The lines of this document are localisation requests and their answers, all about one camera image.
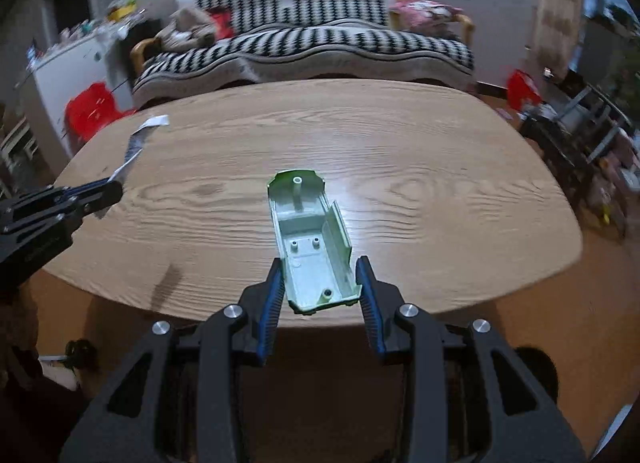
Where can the small black floor object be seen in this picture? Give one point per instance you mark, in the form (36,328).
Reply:
(81,353)

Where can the beige curtain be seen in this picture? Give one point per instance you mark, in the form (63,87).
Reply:
(557,3)

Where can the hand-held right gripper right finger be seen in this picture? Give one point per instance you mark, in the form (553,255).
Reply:
(369,303)

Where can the white cabinet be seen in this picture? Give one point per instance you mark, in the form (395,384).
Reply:
(75,73)

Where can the black white patterned sofa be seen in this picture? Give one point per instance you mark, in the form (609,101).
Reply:
(310,48)

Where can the green plastic shell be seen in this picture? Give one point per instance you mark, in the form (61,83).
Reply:
(310,263)

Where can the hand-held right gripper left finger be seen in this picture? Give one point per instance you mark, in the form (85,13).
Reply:
(270,303)

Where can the pink printed cushion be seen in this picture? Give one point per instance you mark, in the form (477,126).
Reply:
(425,13)

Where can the grey metal rack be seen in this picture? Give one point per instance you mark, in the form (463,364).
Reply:
(595,113)

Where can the red plastic stool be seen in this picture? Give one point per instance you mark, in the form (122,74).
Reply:
(92,110)
(522,88)

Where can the yellow container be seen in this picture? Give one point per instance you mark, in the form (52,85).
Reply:
(122,8)

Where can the green houseplant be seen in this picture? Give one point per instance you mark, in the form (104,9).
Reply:
(625,63)

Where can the red cushion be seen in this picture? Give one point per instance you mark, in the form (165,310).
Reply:
(222,24)

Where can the white stool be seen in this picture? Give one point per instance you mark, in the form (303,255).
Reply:
(17,143)

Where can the dark metal chair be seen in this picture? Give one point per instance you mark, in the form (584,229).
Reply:
(555,143)

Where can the beige plush toy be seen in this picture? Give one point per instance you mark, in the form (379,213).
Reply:
(185,28)

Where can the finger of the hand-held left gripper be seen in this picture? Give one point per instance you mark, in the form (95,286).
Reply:
(102,195)
(85,188)

